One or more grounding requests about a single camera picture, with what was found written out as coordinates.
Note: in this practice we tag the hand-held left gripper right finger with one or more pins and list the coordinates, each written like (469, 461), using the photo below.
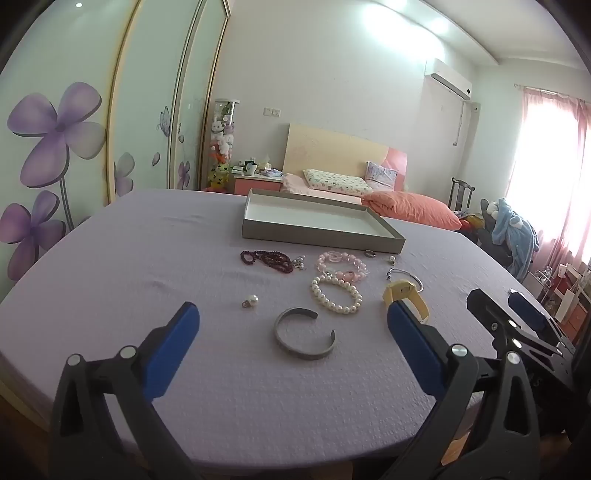
(411, 337)

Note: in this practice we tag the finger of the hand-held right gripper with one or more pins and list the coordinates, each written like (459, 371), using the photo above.
(528, 305)
(485, 307)

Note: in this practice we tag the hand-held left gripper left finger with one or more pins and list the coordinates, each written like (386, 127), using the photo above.
(173, 346)

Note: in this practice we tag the yellow wrist watch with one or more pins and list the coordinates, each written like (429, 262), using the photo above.
(404, 290)

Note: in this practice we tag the thin silver bangle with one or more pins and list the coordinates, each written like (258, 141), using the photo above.
(418, 278)

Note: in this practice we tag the grey metal cuff bangle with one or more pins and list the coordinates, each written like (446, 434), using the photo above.
(279, 337)

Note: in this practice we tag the grey cardboard tray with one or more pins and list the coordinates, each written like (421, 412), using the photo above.
(318, 217)

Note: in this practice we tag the light blue garment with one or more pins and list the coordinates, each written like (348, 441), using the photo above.
(515, 230)

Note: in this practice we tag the dark grey cloth pile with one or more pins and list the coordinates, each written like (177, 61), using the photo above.
(485, 226)

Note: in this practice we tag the purple tablecloth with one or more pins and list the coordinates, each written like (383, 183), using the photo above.
(184, 258)

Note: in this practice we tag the dark wooden chair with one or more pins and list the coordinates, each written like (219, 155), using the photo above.
(461, 194)

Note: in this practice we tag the orange duvet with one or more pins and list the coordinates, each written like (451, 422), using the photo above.
(411, 207)

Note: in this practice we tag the pink curtain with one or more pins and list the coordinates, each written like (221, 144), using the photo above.
(554, 175)

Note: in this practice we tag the small silver charm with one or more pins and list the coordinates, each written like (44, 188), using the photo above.
(299, 264)

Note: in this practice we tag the lilac pillow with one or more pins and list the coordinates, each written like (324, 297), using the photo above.
(381, 171)

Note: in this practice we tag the white floral pillow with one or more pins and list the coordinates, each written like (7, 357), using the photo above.
(337, 180)

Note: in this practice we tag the pink and white nightstand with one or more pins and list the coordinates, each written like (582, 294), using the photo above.
(256, 184)

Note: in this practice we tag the white mug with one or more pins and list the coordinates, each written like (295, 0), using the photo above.
(250, 169)

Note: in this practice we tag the bed with beige headboard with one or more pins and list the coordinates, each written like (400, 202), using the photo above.
(332, 152)

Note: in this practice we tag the clear tube of plush toys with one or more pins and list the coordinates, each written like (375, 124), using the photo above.
(224, 147)

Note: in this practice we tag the white air conditioner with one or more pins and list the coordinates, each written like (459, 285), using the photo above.
(448, 78)

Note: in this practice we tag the flower print wardrobe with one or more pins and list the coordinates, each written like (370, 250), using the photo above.
(60, 138)

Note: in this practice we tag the white wall pipe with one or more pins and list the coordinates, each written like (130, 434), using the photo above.
(459, 124)

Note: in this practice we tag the white wall switch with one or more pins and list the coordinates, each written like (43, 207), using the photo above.
(271, 111)

